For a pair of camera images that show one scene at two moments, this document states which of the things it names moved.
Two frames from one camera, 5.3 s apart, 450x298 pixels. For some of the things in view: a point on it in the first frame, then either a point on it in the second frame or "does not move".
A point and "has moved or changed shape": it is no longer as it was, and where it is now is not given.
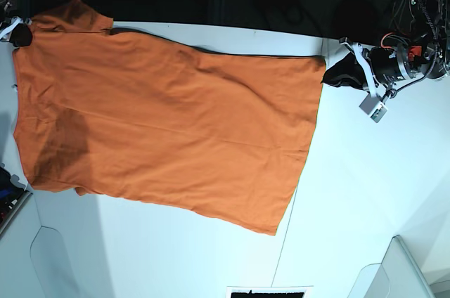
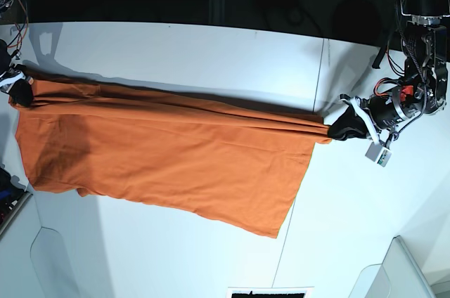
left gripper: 17,31 to 22,92
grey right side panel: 397,276 does not move
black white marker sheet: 269,292 does not move
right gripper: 382,67 to 382,111
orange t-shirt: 128,115 has moved or changed shape
